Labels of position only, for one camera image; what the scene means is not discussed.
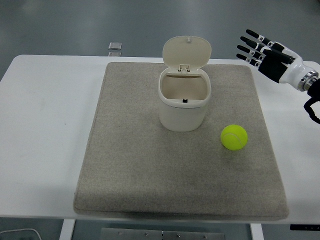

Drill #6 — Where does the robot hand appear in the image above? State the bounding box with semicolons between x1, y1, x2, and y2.
236;29;319;86

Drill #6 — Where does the yellow-green tennis ball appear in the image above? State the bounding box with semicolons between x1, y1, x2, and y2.
220;124;249;151

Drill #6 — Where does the cream lidded bin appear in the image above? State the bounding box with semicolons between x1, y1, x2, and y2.
158;36;212;132

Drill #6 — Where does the beige fabric mat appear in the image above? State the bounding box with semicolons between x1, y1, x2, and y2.
72;62;290;222

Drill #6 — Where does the black table control panel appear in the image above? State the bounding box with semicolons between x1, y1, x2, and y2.
289;224;320;231

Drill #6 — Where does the grey metal plate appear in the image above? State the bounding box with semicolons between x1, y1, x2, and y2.
100;227;226;240

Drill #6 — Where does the white table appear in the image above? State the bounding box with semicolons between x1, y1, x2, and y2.
0;54;320;240

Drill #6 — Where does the white cable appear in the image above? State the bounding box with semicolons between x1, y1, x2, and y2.
0;227;42;240

